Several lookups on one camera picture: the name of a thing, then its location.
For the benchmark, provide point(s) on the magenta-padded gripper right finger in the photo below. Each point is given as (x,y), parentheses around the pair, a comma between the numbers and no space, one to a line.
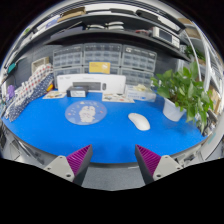
(163,166)

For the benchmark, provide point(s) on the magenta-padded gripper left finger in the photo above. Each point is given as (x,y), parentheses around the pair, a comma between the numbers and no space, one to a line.
(63,166)

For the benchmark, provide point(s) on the white computer mouse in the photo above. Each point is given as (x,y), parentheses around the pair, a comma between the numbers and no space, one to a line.
(138,121)

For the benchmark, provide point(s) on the round blue rabbit-print mouse pad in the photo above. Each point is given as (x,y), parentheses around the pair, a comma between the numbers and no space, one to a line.
(86,113)

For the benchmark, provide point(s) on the small colourful sticker sheet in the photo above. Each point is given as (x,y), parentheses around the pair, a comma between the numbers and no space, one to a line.
(54,95)

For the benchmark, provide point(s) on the navy polka-dot fabric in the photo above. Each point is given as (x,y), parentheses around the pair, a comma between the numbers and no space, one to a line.
(25,103)

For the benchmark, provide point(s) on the white and blue glove box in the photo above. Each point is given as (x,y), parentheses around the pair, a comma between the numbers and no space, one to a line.
(140,94)

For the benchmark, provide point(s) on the small black box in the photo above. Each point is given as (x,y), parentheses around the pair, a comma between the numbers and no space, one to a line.
(77,91)

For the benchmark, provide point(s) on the green plant in white pot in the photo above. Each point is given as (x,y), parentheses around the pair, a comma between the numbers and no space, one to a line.
(180,90)

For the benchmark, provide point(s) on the large colourful sticker sheet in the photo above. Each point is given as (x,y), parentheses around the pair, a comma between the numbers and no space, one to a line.
(117,98)

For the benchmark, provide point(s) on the white red-dotted fabric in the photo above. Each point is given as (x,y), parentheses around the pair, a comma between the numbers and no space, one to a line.
(33,80)

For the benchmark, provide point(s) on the white keyboard packaging box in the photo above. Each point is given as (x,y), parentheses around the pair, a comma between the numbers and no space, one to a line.
(113,81)

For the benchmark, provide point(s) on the yellow card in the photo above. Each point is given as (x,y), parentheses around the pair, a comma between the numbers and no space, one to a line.
(99,67)

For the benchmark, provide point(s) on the white shelf rack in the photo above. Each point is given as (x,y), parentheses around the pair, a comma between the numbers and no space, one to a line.
(206,63)

